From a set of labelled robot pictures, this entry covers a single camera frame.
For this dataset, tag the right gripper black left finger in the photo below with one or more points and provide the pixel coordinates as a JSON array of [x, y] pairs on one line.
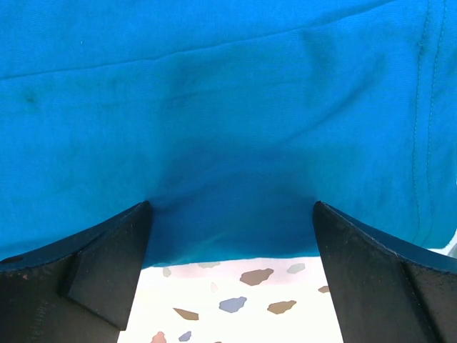
[[78, 289]]

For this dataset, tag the blue t shirt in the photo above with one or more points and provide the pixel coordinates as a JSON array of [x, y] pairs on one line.
[[232, 118]]

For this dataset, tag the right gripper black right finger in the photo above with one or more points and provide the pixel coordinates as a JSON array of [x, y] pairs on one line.
[[383, 288]]

